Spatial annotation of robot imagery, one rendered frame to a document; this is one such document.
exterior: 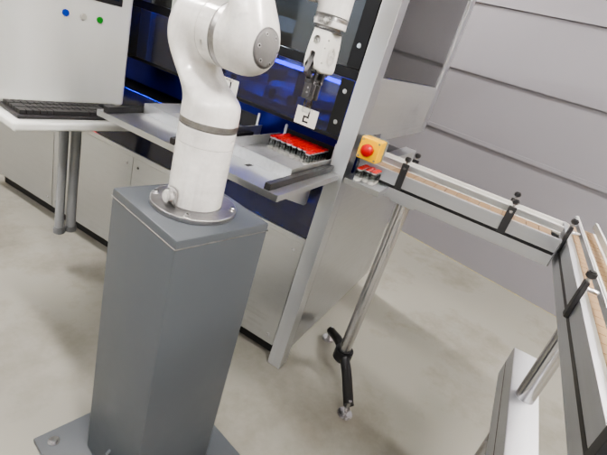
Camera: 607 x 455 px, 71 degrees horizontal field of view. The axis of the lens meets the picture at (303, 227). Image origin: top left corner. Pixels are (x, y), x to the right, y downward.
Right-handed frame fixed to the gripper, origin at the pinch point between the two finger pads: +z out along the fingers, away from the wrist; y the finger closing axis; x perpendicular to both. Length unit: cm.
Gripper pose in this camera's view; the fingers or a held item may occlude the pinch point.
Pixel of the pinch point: (311, 91)
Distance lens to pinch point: 118.3
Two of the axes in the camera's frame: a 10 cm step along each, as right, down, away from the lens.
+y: 4.7, -2.3, 8.5
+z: -2.8, 8.8, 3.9
